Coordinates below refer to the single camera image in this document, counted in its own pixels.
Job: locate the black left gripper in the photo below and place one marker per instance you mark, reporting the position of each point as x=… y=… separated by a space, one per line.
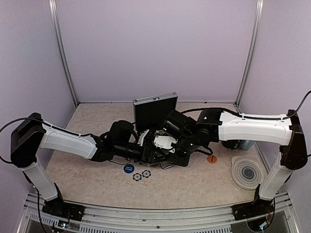
x=142 y=154

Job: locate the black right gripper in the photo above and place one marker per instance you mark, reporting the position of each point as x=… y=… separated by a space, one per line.
x=181 y=160

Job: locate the blue round button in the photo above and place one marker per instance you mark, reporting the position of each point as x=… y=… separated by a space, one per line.
x=129 y=168

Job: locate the aluminium poker chip case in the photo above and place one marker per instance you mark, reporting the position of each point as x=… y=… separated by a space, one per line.
x=150 y=112

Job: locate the single black white chip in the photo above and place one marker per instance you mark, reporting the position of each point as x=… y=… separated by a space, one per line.
x=146 y=174

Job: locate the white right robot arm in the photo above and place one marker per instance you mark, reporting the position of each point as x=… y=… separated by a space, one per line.
x=284 y=130

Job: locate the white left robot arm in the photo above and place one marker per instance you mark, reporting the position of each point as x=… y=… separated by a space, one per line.
x=34 y=133

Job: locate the orange round button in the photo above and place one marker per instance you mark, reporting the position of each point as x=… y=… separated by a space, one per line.
x=212 y=159

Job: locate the light blue mug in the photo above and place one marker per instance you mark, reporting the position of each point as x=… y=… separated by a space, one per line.
x=246 y=144

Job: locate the grey striped plate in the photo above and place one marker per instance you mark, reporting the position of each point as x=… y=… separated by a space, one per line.
x=247 y=172

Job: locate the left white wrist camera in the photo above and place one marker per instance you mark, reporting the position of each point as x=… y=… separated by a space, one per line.
x=141 y=137

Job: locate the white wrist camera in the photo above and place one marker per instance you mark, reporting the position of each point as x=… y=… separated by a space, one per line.
x=141 y=137
x=165 y=143

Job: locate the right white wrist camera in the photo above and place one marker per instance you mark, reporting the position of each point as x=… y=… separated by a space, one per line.
x=165 y=143

